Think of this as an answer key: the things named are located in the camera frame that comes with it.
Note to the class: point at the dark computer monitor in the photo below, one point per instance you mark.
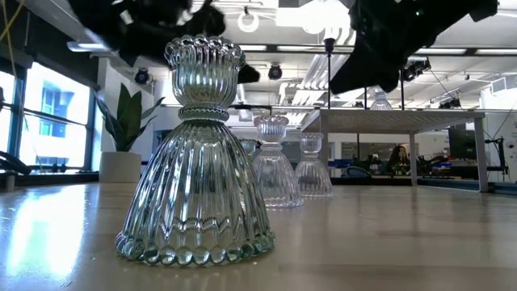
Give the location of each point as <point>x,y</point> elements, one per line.
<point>462,143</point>

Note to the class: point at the black tripod stand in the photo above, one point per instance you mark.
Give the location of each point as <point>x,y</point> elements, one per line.
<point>501,153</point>

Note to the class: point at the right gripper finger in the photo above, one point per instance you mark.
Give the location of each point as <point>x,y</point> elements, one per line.
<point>355,64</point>
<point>389,72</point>

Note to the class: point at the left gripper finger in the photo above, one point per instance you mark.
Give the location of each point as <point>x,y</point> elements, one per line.
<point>249,74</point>
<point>208,20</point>

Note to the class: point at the person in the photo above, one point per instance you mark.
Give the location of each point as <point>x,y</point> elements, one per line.
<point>398,157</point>

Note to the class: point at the white perforated metal rack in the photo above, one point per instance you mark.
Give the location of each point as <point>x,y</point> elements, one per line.
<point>404,121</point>

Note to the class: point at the black dome camera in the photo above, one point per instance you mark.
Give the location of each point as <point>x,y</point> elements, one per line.
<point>142,76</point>
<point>275,72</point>

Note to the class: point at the black aluminium table frame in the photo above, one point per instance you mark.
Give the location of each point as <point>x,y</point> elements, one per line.
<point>52,178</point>

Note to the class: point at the black ceiling camera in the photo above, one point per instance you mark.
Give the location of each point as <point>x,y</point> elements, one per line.
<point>416,69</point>

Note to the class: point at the snake plant in white pot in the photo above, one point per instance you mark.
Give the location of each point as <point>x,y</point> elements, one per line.
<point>120,167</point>

